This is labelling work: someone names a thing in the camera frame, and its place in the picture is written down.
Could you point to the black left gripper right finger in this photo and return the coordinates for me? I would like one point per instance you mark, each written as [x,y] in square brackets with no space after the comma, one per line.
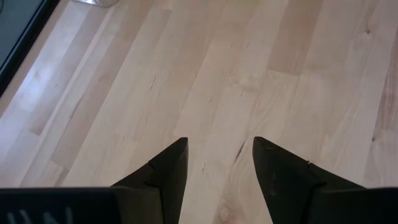
[280,177]

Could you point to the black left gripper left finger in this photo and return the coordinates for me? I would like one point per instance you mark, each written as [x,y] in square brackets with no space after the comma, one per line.
[164,174]

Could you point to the clear plastic bin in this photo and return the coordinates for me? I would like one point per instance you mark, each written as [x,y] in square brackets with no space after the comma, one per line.
[96,2]

